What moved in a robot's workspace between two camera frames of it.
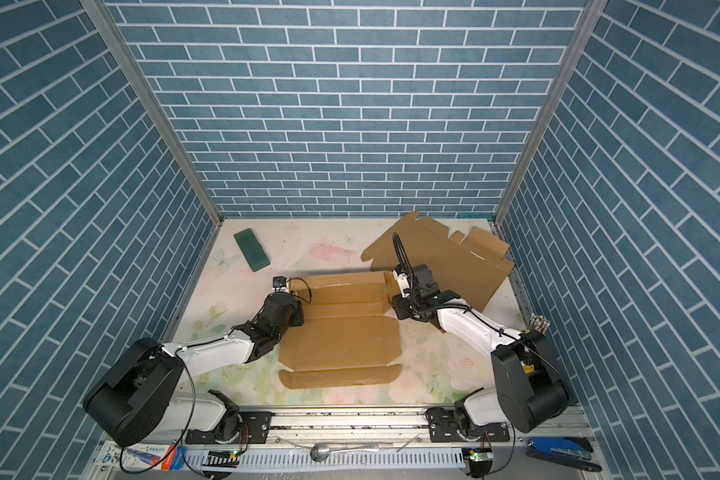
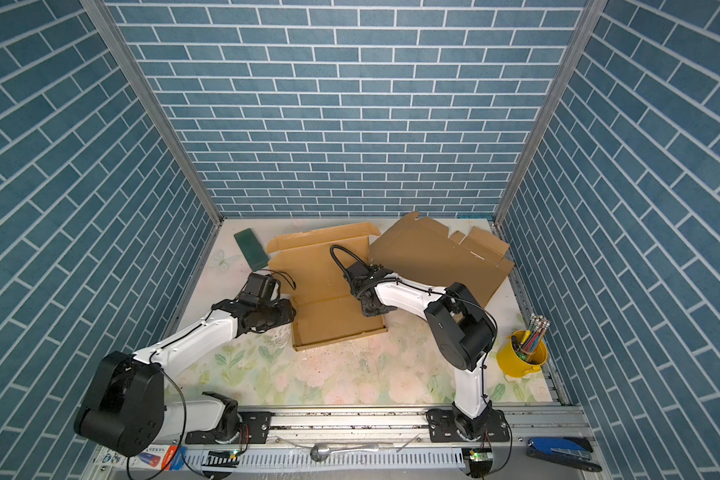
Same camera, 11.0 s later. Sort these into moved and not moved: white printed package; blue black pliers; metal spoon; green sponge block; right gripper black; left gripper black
Moved: left gripper black; right gripper black
Not moved: white printed package; blue black pliers; green sponge block; metal spoon
